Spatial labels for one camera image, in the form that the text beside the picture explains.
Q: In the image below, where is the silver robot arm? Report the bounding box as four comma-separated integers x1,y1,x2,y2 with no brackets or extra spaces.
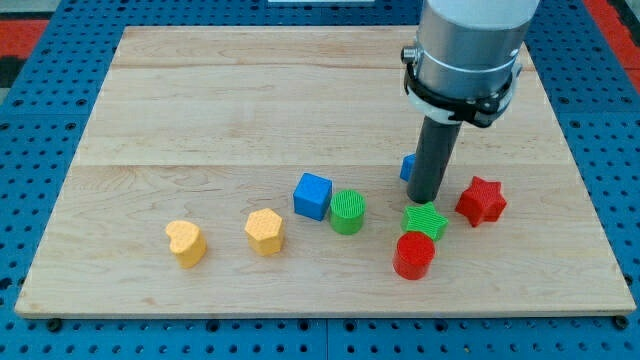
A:
401,0,539,204

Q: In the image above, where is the blue triangle block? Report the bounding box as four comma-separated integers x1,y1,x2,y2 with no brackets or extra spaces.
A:
399,153,415,182

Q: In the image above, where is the yellow hexagon block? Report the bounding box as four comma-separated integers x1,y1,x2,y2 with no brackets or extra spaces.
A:
244,208,284,256

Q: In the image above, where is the yellow heart block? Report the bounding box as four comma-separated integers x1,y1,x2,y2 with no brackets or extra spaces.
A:
165,220,207,269

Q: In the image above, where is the red cylinder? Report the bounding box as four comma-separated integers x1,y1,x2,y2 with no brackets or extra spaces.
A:
392,231,436,280

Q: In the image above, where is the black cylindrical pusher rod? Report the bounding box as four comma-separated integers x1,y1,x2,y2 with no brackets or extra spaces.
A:
407,117,461,204

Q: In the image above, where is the wooden board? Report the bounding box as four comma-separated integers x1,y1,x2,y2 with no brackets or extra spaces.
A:
15,26,636,319

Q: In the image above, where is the red star block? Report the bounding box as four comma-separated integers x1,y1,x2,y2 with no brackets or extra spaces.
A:
455,176,507,227

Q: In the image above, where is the green star block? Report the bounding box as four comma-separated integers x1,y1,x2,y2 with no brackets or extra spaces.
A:
401,202,449,242

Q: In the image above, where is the green cylinder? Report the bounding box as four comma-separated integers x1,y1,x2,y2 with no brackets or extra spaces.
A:
330,189,366,235

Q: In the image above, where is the blue cube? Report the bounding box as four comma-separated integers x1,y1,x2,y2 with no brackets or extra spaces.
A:
293,173,333,221

